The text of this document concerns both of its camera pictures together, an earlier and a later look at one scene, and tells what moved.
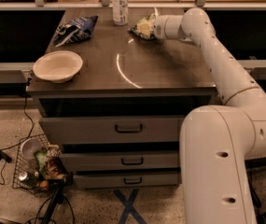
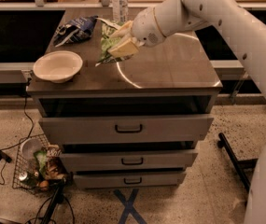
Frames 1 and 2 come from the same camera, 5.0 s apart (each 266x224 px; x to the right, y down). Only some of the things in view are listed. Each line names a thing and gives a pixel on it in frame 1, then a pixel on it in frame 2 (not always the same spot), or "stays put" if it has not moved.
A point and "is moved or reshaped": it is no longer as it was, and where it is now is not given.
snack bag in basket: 50,165 stays put
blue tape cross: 129,205 stays put
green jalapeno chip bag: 134,28 is moved or reshaped
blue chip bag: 77,30 stays put
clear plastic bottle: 120,4 stays put
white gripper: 160,28 to 146,28
